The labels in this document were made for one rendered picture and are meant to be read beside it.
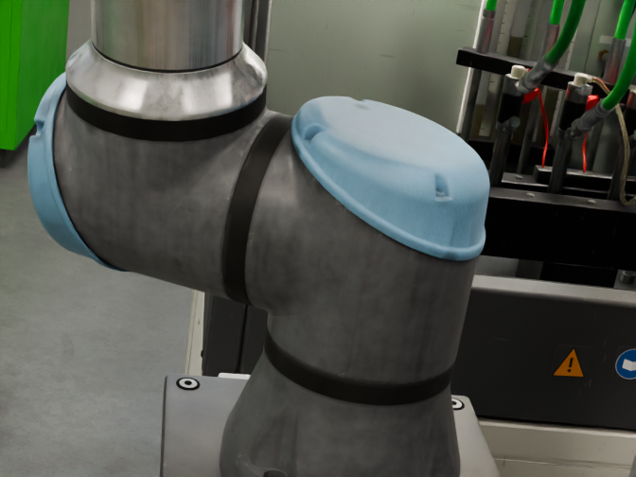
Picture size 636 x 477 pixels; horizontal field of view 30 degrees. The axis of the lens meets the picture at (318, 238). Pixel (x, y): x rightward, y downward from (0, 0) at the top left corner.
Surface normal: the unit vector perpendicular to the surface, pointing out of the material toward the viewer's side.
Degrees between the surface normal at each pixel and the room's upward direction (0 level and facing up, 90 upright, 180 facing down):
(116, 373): 0
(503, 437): 90
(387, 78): 90
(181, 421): 0
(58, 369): 0
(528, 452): 90
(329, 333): 90
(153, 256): 116
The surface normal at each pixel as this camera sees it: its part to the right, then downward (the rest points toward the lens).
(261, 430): -0.72, -0.16
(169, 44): 0.12, 0.55
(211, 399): 0.15, -0.91
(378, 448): 0.22, 0.11
